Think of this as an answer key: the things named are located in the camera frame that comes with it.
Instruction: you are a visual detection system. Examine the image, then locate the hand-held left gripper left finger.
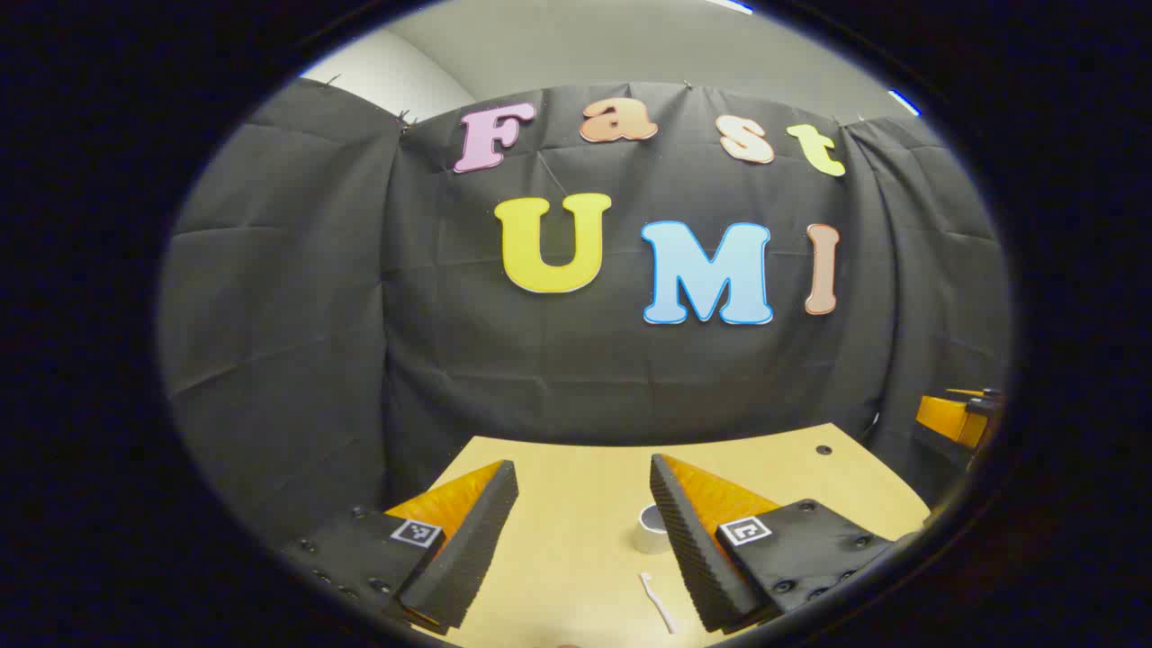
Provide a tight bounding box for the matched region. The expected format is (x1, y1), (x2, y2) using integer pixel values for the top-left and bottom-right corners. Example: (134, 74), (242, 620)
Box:
(274, 459), (521, 633)

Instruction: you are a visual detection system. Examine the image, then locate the white toothbrush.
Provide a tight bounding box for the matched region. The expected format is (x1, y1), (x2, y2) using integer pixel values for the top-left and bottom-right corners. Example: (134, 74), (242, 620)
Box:
(639, 572), (678, 635)

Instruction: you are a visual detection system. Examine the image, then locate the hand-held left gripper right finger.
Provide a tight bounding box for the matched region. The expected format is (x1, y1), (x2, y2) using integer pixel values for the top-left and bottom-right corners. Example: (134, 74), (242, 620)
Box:
(648, 453), (901, 635)

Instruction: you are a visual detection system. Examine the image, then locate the white cup with wooden handle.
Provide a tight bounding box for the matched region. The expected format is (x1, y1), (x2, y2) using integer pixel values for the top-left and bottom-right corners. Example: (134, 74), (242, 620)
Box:
(630, 504), (671, 555)

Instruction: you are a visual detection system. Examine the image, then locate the light wooden desktop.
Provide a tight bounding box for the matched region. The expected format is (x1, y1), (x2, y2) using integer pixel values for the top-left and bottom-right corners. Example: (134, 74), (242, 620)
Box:
(400, 421), (932, 648)

